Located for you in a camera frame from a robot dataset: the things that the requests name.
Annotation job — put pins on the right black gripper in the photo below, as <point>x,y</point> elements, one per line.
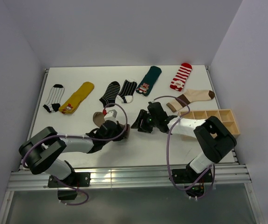
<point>142,115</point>

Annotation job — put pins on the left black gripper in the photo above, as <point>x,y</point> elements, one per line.
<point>120,130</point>

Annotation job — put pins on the tan sock with maroon stripes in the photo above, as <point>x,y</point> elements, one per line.
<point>98,119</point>

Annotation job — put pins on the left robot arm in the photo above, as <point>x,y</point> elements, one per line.
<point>40,153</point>

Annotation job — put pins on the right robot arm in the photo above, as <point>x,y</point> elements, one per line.
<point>214,138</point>

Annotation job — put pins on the black vertical-striped ankle sock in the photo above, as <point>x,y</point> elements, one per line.
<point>126,93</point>

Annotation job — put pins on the black horizontal-striped ankle sock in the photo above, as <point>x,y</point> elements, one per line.
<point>110,94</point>

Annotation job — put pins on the dark green reindeer sock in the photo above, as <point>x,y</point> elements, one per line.
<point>147,83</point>

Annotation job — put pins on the mustard yellow sock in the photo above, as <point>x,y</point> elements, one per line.
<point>71,105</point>

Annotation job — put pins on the red white striped santa sock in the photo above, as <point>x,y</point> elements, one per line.
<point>179,80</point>

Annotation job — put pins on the cream and brown sock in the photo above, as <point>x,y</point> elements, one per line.
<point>189,96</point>

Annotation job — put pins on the white black vertical-striped sock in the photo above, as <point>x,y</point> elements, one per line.
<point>53,102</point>

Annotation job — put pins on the wooden compartment tray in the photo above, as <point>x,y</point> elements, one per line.
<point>224,115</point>

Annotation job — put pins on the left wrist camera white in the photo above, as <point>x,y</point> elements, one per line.
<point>110,115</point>

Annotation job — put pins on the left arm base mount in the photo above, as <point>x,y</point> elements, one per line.
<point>69,188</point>

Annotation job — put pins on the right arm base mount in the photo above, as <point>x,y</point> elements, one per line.
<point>195,185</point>

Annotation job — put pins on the aluminium table frame rail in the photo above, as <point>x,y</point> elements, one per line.
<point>133,177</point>

